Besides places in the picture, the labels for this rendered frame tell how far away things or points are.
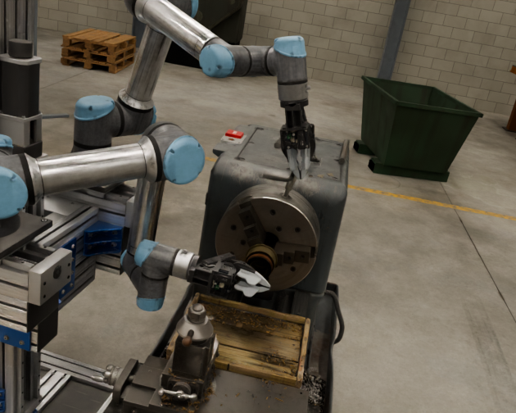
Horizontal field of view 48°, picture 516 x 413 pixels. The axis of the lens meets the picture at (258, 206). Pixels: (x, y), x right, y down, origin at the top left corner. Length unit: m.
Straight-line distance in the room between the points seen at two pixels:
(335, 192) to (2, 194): 1.00
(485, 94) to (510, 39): 1.07
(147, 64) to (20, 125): 0.42
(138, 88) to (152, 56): 0.12
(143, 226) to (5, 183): 0.46
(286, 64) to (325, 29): 10.12
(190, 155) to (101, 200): 0.55
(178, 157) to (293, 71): 0.34
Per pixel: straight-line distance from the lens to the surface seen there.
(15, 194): 1.31
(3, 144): 1.43
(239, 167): 1.86
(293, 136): 1.45
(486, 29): 11.90
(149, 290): 1.58
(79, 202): 1.91
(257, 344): 1.65
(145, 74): 1.84
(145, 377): 1.36
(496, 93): 12.13
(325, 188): 1.84
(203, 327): 1.23
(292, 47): 1.42
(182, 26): 1.49
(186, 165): 1.40
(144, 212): 1.60
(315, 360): 2.24
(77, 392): 2.47
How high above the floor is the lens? 1.85
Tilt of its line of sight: 22 degrees down
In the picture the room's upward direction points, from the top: 10 degrees clockwise
